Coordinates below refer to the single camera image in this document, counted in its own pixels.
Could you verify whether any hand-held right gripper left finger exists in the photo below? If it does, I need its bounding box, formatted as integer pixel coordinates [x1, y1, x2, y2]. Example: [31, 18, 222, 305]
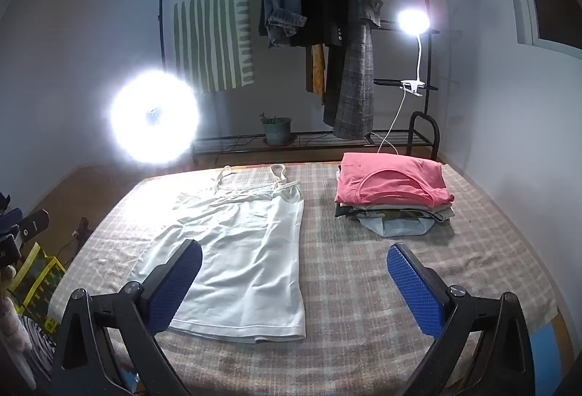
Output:
[49, 238, 204, 396]

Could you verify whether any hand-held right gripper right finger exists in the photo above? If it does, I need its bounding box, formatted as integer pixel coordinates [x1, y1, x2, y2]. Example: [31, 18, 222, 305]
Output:
[386, 242, 537, 396]

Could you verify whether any white camisole top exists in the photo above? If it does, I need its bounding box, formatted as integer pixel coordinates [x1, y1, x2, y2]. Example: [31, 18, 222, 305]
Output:
[128, 164, 306, 343]

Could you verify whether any black power strip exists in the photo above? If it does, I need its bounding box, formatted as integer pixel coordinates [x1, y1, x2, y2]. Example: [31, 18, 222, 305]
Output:
[73, 216, 94, 240]

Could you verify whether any yellow green patterned box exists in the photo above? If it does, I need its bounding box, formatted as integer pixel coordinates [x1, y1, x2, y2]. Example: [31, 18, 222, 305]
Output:
[9, 241, 67, 333]

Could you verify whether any beige plaid blanket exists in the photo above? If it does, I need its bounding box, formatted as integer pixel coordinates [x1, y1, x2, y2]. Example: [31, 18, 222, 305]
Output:
[48, 160, 559, 396]

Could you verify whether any light blue folded garment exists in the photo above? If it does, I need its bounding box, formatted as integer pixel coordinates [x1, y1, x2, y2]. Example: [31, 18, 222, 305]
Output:
[359, 214, 439, 239]

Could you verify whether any white folded garment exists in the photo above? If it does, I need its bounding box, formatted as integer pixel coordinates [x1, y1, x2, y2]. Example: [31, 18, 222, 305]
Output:
[339, 203, 455, 223]

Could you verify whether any green camouflage folded garment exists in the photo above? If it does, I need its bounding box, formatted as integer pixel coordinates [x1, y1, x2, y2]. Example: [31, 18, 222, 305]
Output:
[336, 204, 437, 219]

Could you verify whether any pink folded shirt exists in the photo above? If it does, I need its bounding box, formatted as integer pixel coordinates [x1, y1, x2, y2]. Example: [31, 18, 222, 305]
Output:
[334, 152, 455, 208]

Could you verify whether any black metal chair back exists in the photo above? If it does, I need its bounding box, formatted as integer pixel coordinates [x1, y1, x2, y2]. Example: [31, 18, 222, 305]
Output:
[408, 111, 442, 161]

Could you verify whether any potted plant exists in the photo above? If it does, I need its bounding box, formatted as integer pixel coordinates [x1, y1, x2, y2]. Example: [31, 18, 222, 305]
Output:
[259, 112, 292, 147]

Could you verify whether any grey plaid coat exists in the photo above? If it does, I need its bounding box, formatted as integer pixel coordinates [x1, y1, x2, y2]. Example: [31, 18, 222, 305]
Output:
[323, 0, 383, 140]

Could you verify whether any yellow garment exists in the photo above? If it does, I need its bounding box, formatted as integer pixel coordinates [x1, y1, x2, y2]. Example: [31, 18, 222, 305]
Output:
[304, 44, 327, 106]

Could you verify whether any white clip lamp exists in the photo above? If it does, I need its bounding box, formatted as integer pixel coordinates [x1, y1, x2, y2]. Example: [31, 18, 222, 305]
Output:
[397, 9, 430, 97]

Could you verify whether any ring light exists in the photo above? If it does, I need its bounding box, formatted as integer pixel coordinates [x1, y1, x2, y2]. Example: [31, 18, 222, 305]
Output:
[110, 71, 199, 164]

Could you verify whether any white lamp cable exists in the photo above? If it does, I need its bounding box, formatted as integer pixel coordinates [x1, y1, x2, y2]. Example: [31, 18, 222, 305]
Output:
[373, 89, 410, 158]

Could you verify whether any green striped wall cloth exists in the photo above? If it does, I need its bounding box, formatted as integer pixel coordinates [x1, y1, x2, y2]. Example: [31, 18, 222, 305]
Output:
[166, 0, 255, 94]

